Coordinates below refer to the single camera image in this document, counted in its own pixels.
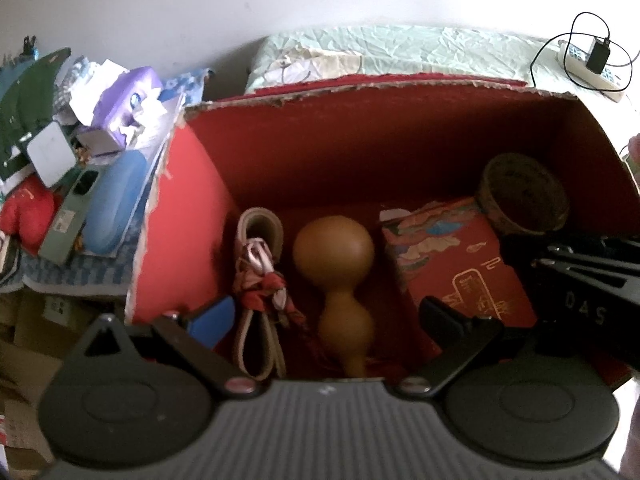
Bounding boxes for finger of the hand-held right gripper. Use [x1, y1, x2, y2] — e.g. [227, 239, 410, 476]
[500, 234, 557, 333]

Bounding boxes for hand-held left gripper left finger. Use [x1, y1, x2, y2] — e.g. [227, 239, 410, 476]
[82, 296, 263, 401]

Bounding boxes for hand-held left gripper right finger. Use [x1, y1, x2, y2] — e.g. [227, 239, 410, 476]
[397, 296, 566, 401]

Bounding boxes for small red printed box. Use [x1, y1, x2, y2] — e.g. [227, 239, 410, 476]
[380, 197, 538, 356]

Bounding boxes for small woven basket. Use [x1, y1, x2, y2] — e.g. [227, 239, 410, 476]
[475, 153, 571, 237]

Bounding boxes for brown gourd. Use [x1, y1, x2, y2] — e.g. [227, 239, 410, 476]
[292, 216, 375, 377]

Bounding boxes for red cardboard box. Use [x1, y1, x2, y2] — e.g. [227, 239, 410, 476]
[124, 74, 633, 391]

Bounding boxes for blue checked cloth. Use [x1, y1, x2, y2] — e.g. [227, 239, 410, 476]
[0, 67, 216, 301]

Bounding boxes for mauve teddy bear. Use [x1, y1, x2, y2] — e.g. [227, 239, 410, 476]
[627, 134, 640, 186]

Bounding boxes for blue glasses case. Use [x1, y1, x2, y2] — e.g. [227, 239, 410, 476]
[80, 151, 150, 256]

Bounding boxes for green phone box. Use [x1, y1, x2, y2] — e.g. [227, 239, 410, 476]
[39, 167, 100, 266]

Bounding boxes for white power strip with charger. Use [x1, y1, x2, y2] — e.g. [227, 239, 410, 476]
[530, 11, 636, 93]

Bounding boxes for red plush toy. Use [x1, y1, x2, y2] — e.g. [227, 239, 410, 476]
[0, 176, 56, 256]

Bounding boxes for black charger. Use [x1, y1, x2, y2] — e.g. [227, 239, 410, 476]
[586, 37, 612, 75]

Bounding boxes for white square box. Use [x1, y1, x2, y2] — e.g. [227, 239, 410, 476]
[26, 125, 77, 188]

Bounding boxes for white paper packets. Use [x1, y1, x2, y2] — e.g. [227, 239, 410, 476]
[52, 57, 126, 126]

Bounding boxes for pale printed bed sheet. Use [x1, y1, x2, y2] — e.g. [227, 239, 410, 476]
[245, 25, 640, 106]

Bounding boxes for green cloth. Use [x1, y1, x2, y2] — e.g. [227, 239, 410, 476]
[0, 47, 73, 181]

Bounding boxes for blue bag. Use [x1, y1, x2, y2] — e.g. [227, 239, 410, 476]
[0, 35, 41, 86]

